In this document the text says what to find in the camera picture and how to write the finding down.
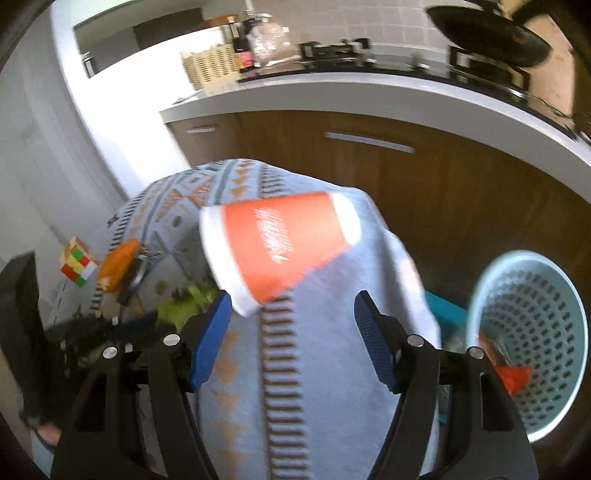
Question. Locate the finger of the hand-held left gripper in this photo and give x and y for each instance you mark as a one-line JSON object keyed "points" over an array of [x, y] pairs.
{"points": [[115, 330]]}

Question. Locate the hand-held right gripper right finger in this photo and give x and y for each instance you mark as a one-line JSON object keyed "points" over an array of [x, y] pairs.
{"points": [[376, 344]]}

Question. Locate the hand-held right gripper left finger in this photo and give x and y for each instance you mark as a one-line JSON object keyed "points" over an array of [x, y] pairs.
{"points": [[210, 344]]}

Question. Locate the orange wrapper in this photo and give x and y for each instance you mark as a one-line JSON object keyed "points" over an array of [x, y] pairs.
{"points": [[116, 265]]}

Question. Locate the orange paper cup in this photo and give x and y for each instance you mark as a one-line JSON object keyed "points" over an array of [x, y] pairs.
{"points": [[281, 249]]}

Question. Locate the red plastic bag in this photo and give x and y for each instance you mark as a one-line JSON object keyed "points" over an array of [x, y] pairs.
{"points": [[512, 376]]}

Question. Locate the light blue perforated basket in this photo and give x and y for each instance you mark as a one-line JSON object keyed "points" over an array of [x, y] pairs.
{"points": [[554, 323]]}

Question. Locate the green vegetable scraps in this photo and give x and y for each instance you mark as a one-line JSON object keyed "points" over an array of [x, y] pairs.
{"points": [[189, 302]]}

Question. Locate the teal cardboard box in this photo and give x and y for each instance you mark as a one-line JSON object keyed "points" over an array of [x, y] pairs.
{"points": [[445, 318]]}

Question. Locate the patterned grey blanket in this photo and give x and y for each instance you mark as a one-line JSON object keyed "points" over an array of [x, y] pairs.
{"points": [[304, 369]]}

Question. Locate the colourful puzzle cube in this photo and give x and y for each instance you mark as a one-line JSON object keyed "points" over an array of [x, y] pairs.
{"points": [[78, 263]]}

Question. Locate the beige woven plastic basket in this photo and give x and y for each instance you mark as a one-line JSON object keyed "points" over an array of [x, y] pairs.
{"points": [[210, 67]]}

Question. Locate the black gas stove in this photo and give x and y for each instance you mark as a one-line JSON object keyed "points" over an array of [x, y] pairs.
{"points": [[351, 55]]}

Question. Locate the dark sauce bottle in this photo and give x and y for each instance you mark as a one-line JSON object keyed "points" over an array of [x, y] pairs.
{"points": [[243, 53]]}

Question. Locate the clear plastic food bag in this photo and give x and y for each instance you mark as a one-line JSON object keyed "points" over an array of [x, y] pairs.
{"points": [[270, 44]]}

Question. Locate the black wok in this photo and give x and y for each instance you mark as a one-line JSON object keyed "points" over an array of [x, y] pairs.
{"points": [[489, 34]]}

